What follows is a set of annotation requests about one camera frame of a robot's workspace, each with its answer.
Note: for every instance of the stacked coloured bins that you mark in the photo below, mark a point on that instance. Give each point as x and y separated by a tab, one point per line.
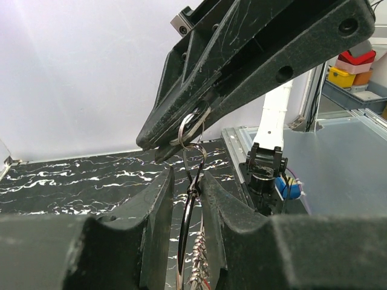
351	71

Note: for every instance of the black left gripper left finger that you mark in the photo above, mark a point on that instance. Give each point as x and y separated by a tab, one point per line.
126	248

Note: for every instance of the large silver keyring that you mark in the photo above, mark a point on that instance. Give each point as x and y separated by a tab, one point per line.
193	193

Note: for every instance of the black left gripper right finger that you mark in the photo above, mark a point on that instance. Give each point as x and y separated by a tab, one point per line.
247	250

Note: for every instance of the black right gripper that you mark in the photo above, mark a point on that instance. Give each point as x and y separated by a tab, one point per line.
187	21

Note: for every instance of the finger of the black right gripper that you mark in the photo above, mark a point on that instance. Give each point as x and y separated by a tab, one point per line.
287	69

